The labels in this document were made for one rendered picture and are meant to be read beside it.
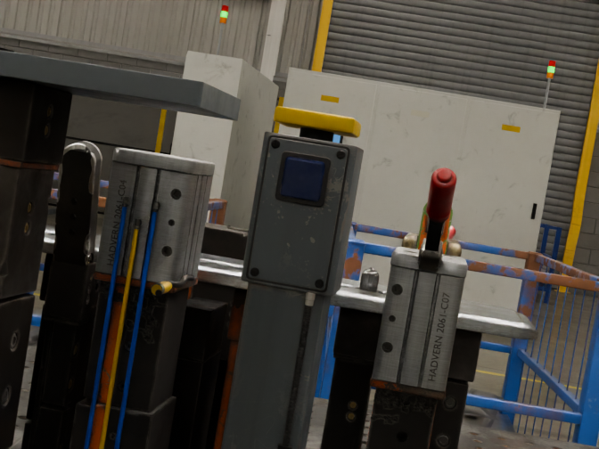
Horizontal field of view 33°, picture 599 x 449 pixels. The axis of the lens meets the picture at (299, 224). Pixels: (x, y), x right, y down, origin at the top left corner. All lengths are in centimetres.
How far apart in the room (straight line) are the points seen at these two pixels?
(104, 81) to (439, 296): 35
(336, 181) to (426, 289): 20
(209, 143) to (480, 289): 272
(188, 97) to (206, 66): 835
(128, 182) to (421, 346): 30
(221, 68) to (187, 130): 62
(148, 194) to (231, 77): 810
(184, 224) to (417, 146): 808
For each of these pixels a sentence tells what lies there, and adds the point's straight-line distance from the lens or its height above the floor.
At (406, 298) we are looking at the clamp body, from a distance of 90.
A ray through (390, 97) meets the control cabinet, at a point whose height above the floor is 188.
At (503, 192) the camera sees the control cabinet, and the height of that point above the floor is 122.
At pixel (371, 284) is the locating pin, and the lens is 110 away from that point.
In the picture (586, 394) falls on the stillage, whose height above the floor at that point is 63.
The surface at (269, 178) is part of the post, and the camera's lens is 74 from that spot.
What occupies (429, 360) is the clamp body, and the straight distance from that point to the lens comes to 90.
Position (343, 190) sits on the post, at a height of 111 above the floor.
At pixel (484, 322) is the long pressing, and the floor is 100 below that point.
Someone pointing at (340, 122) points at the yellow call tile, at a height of 115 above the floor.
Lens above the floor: 112
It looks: 3 degrees down
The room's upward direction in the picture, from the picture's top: 9 degrees clockwise
